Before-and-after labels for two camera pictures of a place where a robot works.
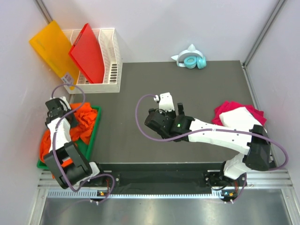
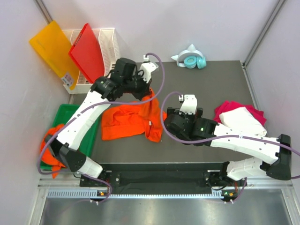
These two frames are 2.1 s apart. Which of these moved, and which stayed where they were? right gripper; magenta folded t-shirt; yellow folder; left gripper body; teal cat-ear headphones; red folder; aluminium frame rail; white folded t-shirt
Moved: left gripper body; right gripper
Stayed: teal cat-ear headphones; magenta folded t-shirt; red folder; aluminium frame rail; yellow folder; white folded t-shirt
